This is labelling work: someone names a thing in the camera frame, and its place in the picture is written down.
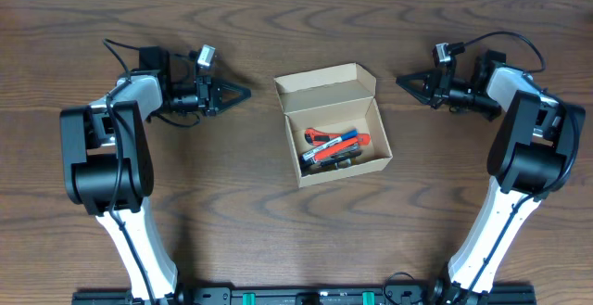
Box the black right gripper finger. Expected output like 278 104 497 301
396 78 434 105
396 70 438 87

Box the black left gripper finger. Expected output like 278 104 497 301
218 79 251 97
215 93 250 114

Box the red utility knife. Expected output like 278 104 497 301
304 128 371 146

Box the blue whiteboard marker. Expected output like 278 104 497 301
301 130 358 162

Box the brown cardboard box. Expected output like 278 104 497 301
274 63 393 187

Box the black whiteboard marker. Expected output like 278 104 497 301
320 150 362 167

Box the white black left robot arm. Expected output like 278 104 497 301
59 45 251 304

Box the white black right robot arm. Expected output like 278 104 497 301
396 47 586 304

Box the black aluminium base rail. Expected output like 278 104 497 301
71 281 537 305

